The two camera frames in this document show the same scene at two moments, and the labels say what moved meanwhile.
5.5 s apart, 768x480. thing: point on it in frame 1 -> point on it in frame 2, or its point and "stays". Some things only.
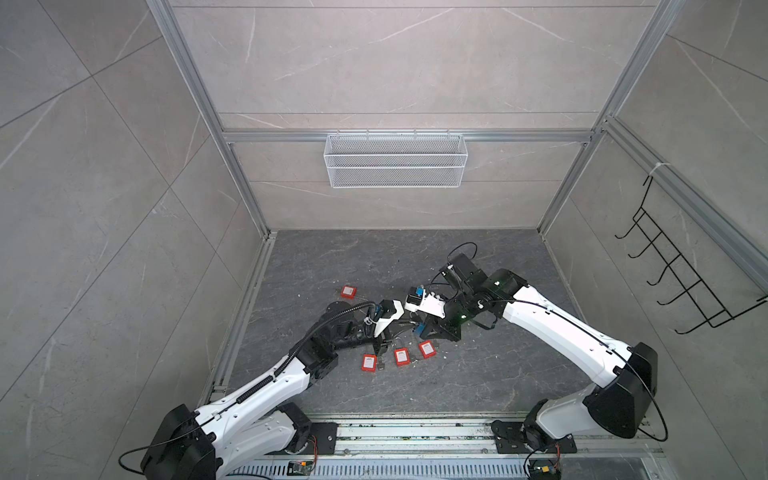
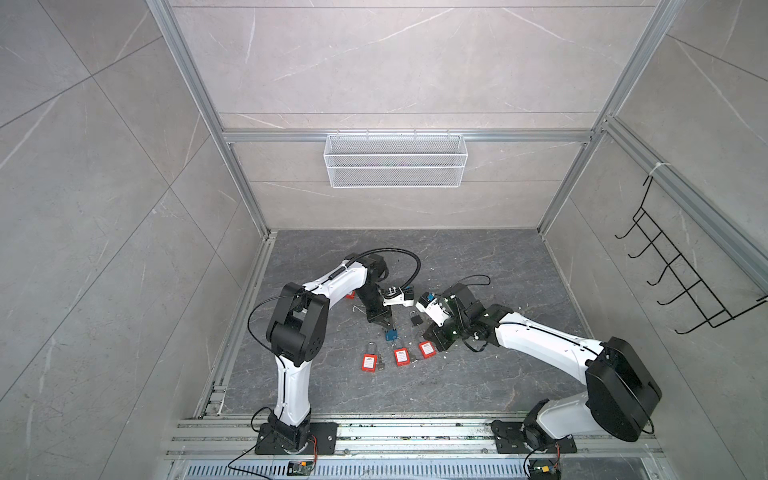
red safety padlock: [402, 356] stays
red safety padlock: [369, 363] stays
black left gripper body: [382, 345] -> [373, 300]
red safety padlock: [427, 349] stays
